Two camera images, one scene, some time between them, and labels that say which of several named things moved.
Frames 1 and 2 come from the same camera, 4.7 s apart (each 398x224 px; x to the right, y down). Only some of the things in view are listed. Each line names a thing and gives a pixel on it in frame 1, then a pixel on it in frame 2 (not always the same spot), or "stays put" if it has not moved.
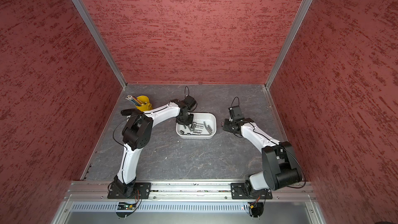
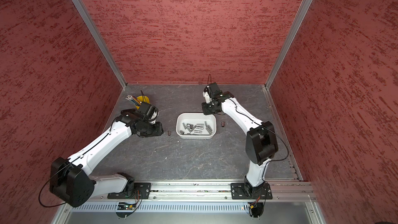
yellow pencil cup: [146, 106] stays put
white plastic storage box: [204, 127] stays put
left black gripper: [189, 122] → [157, 131]
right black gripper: [225, 126] → [206, 110]
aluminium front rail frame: [87, 202] stays put
